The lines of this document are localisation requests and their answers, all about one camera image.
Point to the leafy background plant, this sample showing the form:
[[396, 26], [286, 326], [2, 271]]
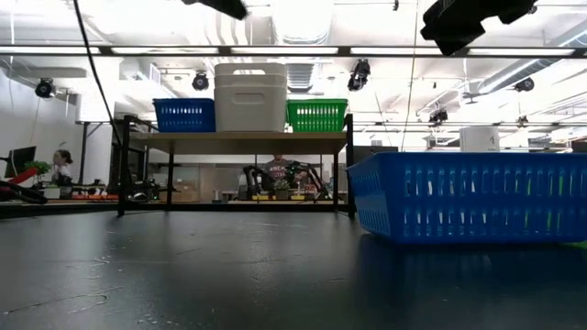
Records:
[[36, 166]]

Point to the white background cabinet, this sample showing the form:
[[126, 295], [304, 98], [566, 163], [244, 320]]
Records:
[[479, 138]]

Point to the brown cardboard box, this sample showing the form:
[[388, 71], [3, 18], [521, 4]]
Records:
[[185, 191]]

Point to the small background potted plant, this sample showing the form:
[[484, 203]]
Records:
[[280, 187]]

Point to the black background robot arm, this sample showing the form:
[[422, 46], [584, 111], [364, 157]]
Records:
[[252, 181], [312, 176]]

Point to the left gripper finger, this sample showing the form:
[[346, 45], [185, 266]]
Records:
[[224, 7]]

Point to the black background monitor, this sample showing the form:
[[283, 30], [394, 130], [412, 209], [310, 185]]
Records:
[[20, 158]]

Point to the person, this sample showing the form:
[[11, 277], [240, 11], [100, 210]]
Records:
[[62, 169], [277, 172]]

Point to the background work table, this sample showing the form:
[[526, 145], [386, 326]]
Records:
[[284, 202]]

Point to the white plastic storage bin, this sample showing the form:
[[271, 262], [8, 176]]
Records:
[[250, 117], [275, 69], [250, 81]]

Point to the black overhead frame bar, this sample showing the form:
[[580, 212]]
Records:
[[105, 50]]

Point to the wooden shelf black frame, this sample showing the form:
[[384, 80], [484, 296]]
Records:
[[275, 143]]

